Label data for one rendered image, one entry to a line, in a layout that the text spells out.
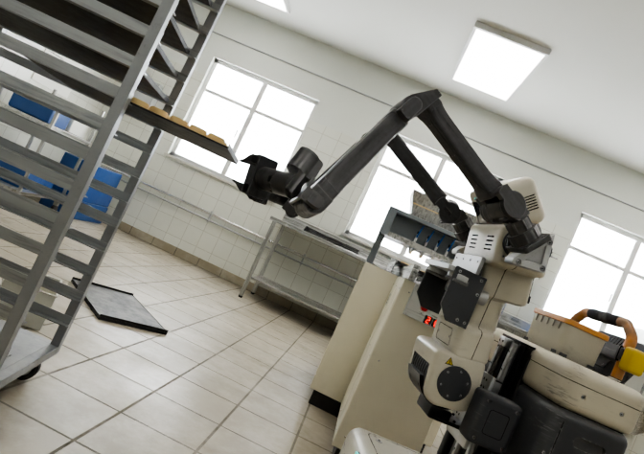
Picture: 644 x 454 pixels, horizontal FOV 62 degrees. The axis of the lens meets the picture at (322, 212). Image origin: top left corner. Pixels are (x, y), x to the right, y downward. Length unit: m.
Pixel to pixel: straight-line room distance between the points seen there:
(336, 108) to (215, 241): 2.10
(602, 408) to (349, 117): 5.04
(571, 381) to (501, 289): 0.31
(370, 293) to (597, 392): 1.56
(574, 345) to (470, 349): 0.33
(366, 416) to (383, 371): 0.20
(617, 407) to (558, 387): 0.17
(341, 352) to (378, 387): 0.72
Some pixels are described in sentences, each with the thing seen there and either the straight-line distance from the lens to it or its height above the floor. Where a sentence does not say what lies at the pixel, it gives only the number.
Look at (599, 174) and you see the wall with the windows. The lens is 6.66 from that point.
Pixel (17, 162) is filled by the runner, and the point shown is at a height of 0.69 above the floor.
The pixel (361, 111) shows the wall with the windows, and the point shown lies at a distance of 6.30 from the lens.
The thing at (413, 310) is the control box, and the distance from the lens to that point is 2.26.
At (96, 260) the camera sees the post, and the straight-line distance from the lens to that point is 1.94.
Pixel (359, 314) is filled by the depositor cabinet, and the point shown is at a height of 0.56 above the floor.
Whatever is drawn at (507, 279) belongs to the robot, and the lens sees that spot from 1.72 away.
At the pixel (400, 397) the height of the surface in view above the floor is 0.38.
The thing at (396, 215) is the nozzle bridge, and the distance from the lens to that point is 3.07.
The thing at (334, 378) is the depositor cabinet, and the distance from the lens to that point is 3.03.
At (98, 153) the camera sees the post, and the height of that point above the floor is 0.79.
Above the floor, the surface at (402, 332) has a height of 0.63.
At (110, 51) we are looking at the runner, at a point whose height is 1.05.
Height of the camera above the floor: 0.82
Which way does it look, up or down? 3 degrees up
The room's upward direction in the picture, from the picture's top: 25 degrees clockwise
